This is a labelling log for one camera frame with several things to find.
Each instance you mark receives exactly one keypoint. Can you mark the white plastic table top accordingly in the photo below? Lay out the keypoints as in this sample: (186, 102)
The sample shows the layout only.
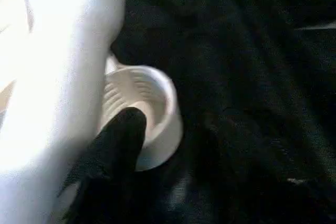
(162, 134)

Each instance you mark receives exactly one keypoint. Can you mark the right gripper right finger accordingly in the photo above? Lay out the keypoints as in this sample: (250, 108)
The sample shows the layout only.
(249, 176)

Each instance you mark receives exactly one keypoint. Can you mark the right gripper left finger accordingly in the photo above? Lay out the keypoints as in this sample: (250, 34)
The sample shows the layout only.
(113, 161)

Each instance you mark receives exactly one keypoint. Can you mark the white plastic table leg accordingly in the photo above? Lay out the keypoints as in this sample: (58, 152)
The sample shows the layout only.
(65, 77)

